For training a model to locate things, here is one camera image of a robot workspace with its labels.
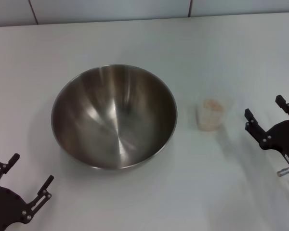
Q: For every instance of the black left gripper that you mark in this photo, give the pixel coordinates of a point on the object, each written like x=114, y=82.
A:
x=4, y=207

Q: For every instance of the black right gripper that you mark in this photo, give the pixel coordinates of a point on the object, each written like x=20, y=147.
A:
x=284, y=137

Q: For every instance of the clear plastic cup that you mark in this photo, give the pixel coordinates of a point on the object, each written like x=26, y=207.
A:
x=227, y=106

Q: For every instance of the stainless steel mixing bowl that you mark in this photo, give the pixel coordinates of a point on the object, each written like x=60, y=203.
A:
x=113, y=115

